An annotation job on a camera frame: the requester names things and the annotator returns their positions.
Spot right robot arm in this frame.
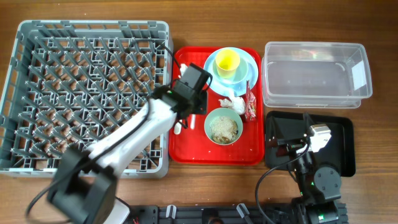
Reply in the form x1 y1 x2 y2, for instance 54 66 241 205
267 113 341 223

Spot grey dishwasher rack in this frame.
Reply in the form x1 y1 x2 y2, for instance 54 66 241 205
1 21 174 177

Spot yellow plastic cup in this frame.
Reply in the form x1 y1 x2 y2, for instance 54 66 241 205
215 48 240 79

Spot light blue plate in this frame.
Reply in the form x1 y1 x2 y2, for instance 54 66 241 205
203 47 259 96

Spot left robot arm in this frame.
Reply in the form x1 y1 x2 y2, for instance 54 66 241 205
47 63 213 224

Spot rice food scraps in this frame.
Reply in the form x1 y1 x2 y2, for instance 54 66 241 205
210 116 238 144

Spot red plastic tray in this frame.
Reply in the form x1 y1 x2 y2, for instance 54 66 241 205
169 47 265 166

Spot black tray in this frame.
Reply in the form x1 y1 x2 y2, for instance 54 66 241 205
265 111 356 177

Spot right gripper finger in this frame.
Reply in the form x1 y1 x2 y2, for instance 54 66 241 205
266 116 277 146
303 112 315 134

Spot red snack wrapper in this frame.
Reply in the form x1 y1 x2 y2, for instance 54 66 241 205
244 80 256 121

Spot white napkin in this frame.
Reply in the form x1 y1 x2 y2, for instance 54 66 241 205
219 97 246 115

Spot clear plastic bin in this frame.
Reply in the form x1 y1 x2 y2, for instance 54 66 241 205
262 42 373 108

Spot green bowl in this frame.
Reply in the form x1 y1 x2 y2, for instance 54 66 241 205
204 108 243 146

